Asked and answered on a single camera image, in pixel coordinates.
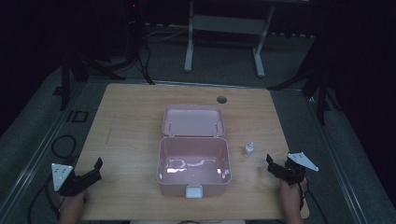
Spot dark equipment tower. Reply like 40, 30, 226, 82
122, 0, 148, 63

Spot person's left hand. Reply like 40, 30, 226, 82
64, 189, 91, 217

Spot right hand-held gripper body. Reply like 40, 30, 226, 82
279, 151, 320, 187

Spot black floor socket plate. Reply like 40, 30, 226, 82
65, 109, 90, 123

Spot black looped floor cable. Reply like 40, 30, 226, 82
50, 133, 80, 163

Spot black tripod stand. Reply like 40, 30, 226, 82
59, 50, 127, 112
266, 36, 342, 126

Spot white metal table frame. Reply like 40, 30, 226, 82
183, 0, 276, 78

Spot person's right hand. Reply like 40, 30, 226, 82
278, 177, 308, 213

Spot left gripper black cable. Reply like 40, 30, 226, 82
27, 175, 64, 224

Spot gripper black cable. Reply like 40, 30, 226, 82
27, 175, 64, 224
298, 176, 329, 224

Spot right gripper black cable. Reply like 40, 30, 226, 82
298, 176, 329, 224

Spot black hanging cables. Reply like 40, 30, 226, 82
135, 43, 156, 86

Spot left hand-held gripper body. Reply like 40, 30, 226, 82
50, 162, 94, 197

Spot pink plastic box with lid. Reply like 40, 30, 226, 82
156, 105, 233, 199

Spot small white bottle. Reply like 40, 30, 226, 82
242, 142, 255, 158

